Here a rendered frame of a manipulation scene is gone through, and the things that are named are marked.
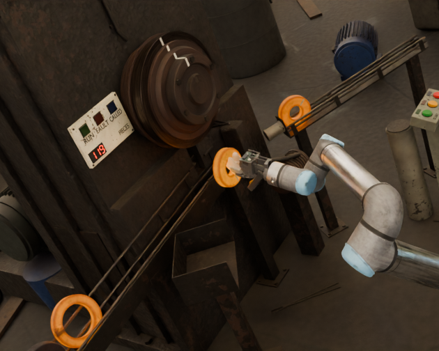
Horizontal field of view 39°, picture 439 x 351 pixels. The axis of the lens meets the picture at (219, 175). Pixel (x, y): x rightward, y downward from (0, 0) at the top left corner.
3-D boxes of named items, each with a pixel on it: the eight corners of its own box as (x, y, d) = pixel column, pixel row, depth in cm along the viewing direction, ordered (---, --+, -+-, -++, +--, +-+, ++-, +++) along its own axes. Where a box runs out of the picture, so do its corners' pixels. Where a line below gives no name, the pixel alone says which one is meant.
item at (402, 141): (405, 219, 312) (381, 132, 287) (412, 205, 319) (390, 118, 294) (428, 221, 304) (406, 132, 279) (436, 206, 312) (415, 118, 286)
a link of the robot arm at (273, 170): (288, 177, 240) (276, 193, 234) (276, 174, 242) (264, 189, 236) (286, 159, 234) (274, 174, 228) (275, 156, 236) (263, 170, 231)
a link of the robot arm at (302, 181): (313, 196, 234) (304, 197, 225) (283, 187, 239) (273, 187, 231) (320, 172, 232) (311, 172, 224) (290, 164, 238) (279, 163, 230)
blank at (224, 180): (207, 165, 241) (213, 165, 239) (226, 139, 249) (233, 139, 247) (223, 194, 249) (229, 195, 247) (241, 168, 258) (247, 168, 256)
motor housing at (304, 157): (296, 258, 318) (263, 173, 292) (315, 230, 331) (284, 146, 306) (318, 260, 310) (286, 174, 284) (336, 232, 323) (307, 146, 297)
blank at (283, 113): (297, 131, 300) (300, 133, 297) (272, 118, 293) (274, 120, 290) (313, 102, 297) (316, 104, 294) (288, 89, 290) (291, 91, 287)
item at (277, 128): (266, 138, 297) (260, 129, 294) (281, 128, 298) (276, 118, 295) (271, 143, 292) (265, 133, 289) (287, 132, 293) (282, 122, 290)
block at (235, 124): (235, 170, 298) (217, 129, 286) (243, 161, 303) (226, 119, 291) (253, 172, 291) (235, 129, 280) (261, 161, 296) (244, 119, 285)
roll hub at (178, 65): (183, 138, 249) (155, 76, 236) (220, 101, 266) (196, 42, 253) (194, 138, 246) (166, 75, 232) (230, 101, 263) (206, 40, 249)
